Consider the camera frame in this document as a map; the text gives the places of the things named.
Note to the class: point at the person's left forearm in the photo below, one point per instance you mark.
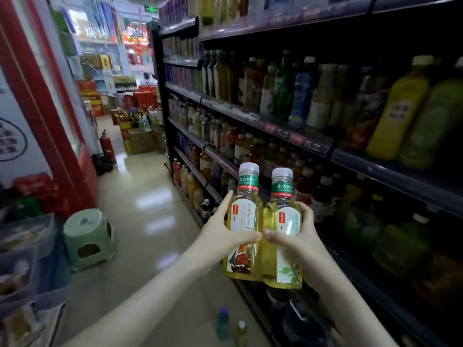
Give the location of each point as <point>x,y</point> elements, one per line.
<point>144,307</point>

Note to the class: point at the yellow tea bottle ship label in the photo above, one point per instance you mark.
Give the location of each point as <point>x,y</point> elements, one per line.
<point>244,213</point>

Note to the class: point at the row of red yellow bottles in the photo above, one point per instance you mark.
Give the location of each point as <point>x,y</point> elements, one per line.
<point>190,184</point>

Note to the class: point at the red fire extinguisher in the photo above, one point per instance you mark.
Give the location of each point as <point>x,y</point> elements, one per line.
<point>107,148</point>

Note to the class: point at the person's right hand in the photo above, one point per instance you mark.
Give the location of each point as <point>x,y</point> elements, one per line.
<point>307,249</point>

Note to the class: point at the stack of clear plastic bins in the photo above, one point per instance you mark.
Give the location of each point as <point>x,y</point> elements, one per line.
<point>29,271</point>

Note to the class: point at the red framed display cabinet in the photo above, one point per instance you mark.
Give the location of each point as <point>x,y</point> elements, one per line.
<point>61,151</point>

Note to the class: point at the green object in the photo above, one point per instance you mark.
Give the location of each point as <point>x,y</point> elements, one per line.
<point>87,227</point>

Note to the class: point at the green drink bottle white cap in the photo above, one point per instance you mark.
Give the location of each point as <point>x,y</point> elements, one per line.
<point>241,336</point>

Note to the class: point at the blue-capped green bottle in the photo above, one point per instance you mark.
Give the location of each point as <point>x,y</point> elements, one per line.
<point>222,327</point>

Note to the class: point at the stack of red cartons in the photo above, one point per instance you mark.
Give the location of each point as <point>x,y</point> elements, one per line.
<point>144,97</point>

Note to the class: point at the row of clear water bottles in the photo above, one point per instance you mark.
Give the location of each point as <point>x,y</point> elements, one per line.
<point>285,3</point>

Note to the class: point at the green pictured price label strip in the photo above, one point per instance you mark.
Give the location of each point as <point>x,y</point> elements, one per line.
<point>282,131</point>

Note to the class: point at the red black price label strip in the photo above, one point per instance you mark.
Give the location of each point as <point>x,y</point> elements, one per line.
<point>289,18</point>

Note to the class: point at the yellow tea bottle leaf label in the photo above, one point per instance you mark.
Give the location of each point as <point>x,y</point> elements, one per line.
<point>285,213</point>

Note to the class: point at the person's left hand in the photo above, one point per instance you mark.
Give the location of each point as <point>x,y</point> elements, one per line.
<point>217,242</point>

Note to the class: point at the green exit sign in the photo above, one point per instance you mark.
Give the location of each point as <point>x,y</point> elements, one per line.
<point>151,9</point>

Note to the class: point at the row of tea juice bottles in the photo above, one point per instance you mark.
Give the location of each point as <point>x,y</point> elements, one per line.
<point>322,198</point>

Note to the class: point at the black bag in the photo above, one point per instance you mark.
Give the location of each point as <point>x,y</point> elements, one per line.
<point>101,164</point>

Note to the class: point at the row of yellow tea bottles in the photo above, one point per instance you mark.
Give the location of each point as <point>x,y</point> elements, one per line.
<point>208,8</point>

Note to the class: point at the brown cardboard box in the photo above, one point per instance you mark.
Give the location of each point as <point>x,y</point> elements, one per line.
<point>141,140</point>

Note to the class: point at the row of purple drink cans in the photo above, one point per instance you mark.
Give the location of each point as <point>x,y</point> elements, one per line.
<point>173,10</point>

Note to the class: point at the person's right forearm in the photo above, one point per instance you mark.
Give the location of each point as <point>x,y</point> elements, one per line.
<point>351,310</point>

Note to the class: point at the pile of red packets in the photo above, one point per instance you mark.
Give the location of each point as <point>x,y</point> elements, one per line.
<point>39,191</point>

